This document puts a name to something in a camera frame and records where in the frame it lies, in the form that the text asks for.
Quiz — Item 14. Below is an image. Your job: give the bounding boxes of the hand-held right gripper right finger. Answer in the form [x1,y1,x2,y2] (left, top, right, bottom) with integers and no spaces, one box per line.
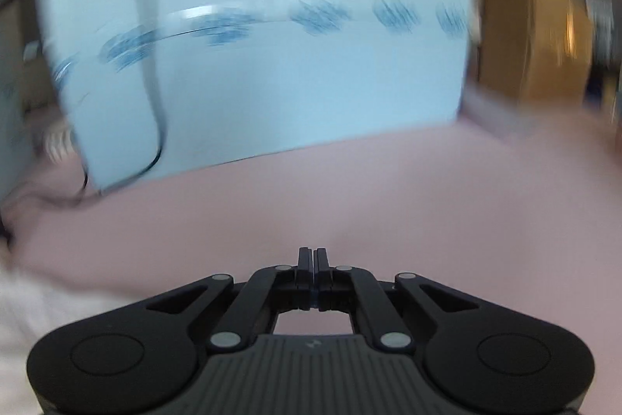
[315,247,481,352]

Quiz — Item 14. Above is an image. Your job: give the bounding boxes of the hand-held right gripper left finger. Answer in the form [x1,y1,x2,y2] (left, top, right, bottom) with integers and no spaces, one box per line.
[145,247,314,352]

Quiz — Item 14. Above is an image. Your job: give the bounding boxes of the pink table mat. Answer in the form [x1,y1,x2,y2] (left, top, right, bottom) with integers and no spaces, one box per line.
[0,101,622,415]

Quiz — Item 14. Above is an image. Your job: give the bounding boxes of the large light blue cardboard box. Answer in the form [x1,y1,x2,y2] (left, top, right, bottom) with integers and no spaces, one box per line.
[36,0,481,195]

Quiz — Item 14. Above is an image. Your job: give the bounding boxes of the white cloth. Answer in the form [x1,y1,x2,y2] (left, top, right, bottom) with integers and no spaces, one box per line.
[0,266,139,415]

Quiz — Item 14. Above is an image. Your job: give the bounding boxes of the white striped ceramic bowl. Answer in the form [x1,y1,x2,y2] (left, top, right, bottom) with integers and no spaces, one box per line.
[43,121,81,165]

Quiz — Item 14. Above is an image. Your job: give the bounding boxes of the black usb cable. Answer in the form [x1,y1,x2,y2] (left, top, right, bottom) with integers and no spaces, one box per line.
[4,0,169,208]

